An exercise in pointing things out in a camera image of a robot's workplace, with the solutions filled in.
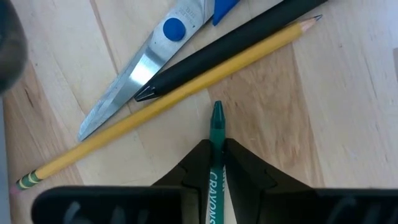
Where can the yellow pencil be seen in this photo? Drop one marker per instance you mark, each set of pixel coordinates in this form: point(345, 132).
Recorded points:
point(186, 90)

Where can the dark green crayon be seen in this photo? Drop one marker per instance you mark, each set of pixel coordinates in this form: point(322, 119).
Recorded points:
point(217, 124)

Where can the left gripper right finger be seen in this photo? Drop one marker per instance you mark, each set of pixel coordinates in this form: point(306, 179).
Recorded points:
point(248, 180)

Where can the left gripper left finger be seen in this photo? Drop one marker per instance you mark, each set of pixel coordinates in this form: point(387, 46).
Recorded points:
point(196, 174)

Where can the black pen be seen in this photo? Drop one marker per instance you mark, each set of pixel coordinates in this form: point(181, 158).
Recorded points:
point(224, 53)

